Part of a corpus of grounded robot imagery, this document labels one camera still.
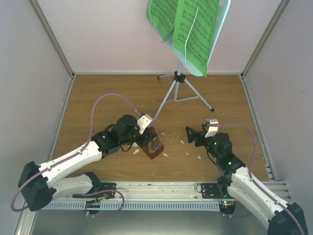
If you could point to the green sheet music page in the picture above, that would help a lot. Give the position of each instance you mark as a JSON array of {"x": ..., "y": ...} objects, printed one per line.
[
  {"x": 193, "y": 31},
  {"x": 161, "y": 14}
]

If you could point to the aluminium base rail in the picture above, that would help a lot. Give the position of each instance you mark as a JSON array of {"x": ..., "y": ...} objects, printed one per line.
[{"x": 181, "y": 191}]

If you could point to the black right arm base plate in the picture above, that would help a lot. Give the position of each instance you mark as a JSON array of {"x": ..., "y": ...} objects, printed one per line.
[{"x": 213, "y": 191}]

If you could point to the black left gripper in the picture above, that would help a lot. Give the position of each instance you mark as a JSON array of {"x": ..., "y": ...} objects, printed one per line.
[{"x": 146, "y": 138}]

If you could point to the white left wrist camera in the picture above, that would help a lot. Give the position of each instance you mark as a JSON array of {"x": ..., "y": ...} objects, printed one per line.
[{"x": 144, "y": 122}]

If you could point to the clear plastic metronome cover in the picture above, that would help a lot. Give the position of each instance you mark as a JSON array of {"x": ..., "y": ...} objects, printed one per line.
[{"x": 155, "y": 145}]

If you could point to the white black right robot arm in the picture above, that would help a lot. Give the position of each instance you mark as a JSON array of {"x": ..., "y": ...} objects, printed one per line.
[{"x": 278, "y": 216}]

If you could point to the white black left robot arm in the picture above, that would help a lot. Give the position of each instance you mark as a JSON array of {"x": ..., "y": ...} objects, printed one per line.
[{"x": 40, "y": 184}]

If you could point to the grey slotted cable duct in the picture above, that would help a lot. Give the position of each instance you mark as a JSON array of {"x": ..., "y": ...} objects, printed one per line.
[{"x": 136, "y": 205}]

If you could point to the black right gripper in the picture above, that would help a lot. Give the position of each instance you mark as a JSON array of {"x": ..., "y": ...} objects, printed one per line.
[{"x": 194, "y": 135}]

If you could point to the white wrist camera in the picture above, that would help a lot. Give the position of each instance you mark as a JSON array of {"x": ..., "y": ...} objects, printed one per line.
[
  {"x": 144, "y": 122},
  {"x": 210, "y": 128}
]

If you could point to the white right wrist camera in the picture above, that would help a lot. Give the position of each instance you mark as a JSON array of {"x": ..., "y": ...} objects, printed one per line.
[{"x": 210, "y": 128}]

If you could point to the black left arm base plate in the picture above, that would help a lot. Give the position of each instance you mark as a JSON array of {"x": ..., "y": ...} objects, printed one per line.
[{"x": 109, "y": 194}]

